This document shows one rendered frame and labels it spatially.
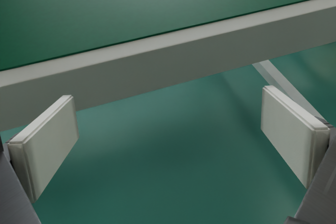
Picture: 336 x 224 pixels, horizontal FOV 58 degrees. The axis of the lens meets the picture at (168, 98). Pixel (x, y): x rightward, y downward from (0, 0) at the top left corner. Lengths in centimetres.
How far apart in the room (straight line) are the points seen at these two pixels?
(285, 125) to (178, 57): 15
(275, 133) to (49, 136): 12
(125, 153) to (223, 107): 43
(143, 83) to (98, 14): 9
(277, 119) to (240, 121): 103
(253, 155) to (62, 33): 91
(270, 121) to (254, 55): 16
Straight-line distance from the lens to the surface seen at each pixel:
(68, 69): 27
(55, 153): 17
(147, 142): 113
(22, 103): 29
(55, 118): 17
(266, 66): 114
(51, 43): 30
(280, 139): 17
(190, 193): 102
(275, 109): 18
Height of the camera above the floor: 91
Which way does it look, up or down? 46 degrees down
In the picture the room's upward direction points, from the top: 3 degrees counter-clockwise
